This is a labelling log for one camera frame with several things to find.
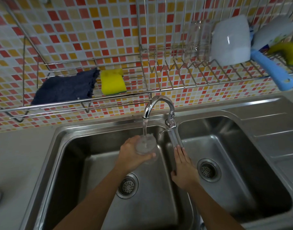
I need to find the person's right hand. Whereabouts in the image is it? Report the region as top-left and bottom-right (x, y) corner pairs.
(170, 145), (200, 191)

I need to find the person's left hand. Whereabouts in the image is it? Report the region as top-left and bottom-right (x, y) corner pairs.
(115, 135), (156, 174)

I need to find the clear plastic water tank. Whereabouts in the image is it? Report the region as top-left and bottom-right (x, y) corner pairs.
(136, 133), (159, 165)

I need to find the chrome faucet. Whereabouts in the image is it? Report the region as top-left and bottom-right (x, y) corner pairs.
(142, 95), (184, 149)

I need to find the person's left forearm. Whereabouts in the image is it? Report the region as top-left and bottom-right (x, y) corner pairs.
(53, 165), (137, 230)

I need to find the person's right forearm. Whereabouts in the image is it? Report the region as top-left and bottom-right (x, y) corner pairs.
(186, 182), (245, 230)

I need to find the round steel drain strainer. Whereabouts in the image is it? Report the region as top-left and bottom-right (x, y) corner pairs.
(197, 158), (222, 183)
(115, 172), (139, 199)

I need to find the stainless steel double sink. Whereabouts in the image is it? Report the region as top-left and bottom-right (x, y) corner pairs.
(19, 96), (293, 230)

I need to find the dark blue cloth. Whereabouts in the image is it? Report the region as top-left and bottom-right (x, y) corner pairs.
(31, 68), (101, 106)

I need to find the clear drinking glass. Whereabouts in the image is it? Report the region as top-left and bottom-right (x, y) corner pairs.
(185, 19), (213, 59)

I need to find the white cup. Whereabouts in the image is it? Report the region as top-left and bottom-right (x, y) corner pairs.
(210, 14), (252, 67)

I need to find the yellow green scrub sponge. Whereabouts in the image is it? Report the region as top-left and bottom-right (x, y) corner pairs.
(267, 41), (293, 66)

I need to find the white labelled bottle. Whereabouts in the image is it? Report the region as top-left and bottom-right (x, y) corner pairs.
(251, 14), (293, 52)

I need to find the blue handled brush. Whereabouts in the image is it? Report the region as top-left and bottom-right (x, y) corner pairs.
(249, 27), (293, 91)

